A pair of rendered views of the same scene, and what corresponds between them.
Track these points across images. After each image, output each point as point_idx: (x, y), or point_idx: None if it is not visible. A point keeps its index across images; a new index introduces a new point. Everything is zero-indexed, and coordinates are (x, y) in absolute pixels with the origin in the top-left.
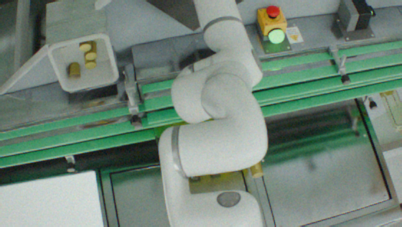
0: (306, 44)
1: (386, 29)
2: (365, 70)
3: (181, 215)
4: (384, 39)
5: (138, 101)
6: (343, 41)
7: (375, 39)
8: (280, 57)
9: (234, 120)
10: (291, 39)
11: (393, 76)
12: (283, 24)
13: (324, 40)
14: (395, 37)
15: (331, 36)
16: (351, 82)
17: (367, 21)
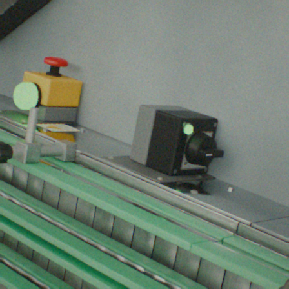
0: (48, 132)
1: (207, 195)
2: (95, 246)
3: None
4: (173, 195)
5: None
6: (99, 155)
7: (154, 182)
8: (2, 126)
9: None
10: (46, 125)
11: (122, 283)
12: (45, 80)
13: (77, 143)
14: (200, 206)
15: (94, 148)
16: (38, 228)
17: (169, 146)
